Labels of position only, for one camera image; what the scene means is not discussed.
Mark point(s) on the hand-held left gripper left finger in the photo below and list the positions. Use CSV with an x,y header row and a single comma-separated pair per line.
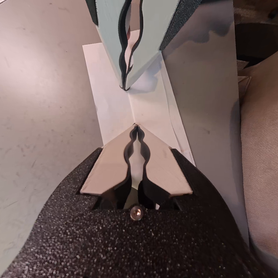
x,y
106,171

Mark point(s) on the white paper sheet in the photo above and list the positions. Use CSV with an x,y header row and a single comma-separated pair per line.
x,y
108,97

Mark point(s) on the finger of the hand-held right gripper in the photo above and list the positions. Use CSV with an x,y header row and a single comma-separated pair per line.
x,y
156,21
108,21

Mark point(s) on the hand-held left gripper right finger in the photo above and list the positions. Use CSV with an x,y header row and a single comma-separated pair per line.
x,y
167,173

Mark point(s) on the grey desk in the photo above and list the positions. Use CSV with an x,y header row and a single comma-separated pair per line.
x,y
43,86

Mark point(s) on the person's right hand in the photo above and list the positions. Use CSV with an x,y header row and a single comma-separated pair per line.
x,y
128,32

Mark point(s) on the beige printed hoodie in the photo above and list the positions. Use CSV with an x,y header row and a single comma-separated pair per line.
x,y
260,141

